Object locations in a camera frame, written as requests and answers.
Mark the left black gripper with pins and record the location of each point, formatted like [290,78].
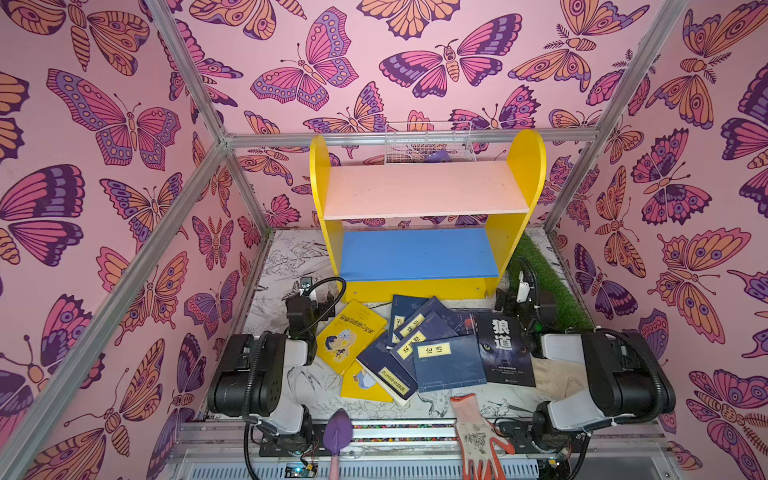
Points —
[290,301]

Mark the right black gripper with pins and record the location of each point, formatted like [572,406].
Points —
[519,306]

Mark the yellow cartoon boy book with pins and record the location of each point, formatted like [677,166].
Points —
[348,335]

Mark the dark old man cover book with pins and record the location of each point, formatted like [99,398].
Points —
[463,321]

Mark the black wolf cover book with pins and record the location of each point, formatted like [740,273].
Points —
[505,357]

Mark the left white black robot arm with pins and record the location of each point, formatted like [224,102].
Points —
[248,382]

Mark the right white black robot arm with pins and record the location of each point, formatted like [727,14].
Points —
[625,383]

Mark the green artificial grass mat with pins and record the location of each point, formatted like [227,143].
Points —
[535,246]

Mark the beige cloth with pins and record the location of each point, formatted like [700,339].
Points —
[559,379]

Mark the yellow book under pile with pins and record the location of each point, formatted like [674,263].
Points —
[359,385]

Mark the navy book yellow label middle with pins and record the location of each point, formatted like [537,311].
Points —
[433,327]

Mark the navy book yellow label front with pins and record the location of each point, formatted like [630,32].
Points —
[448,363]

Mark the navy book yellow label back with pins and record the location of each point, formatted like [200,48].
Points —
[402,308]

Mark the thick navy book yellow spine label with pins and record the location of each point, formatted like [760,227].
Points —
[388,373]

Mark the yellow pink blue bookshelf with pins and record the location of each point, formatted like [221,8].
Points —
[461,263]

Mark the purple garden trowel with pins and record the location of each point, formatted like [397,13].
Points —
[338,434]

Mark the red white work glove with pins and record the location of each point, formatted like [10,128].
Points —
[478,440]

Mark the green circuit board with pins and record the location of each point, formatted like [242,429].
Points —
[300,471]

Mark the purple object in basket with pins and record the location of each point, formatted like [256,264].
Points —
[439,156]

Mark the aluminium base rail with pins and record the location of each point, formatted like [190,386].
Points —
[421,449]

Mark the white wire basket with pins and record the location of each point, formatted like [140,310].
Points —
[413,141]

